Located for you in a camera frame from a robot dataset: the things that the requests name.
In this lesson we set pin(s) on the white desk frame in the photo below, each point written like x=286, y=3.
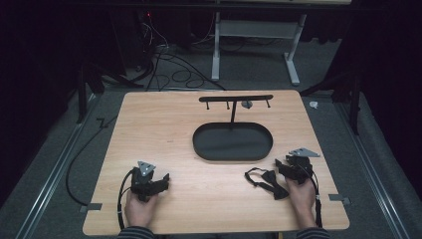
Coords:
x=255, y=30

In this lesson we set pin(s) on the person's left hand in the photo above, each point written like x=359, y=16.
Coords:
x=140, y=210

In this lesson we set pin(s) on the person's right hand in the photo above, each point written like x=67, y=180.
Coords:
x=303, y=199

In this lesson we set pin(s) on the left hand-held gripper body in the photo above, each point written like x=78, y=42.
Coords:
x=142, y=181

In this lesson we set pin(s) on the black stand with oval tray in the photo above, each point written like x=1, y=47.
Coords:
x=232, y=142

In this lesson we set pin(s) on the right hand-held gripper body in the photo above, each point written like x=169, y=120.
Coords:
x=300, y=166

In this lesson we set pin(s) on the grey table bracket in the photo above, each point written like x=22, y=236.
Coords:
x=339, y=198
x=90, y=207

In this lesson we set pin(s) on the metal floor rail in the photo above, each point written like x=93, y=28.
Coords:
x=371, y=169
x=49, y=186

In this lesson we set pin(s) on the black metal stand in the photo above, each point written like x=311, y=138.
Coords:
x=83, y=96
x=351, y=96

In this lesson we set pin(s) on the small white floor object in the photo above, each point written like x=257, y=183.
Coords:
x=314, y=105

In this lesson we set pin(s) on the small grey hanging tag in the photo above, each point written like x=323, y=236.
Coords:
x=247, y=104

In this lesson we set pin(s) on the black bow tie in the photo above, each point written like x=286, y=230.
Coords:
x=270, y=181

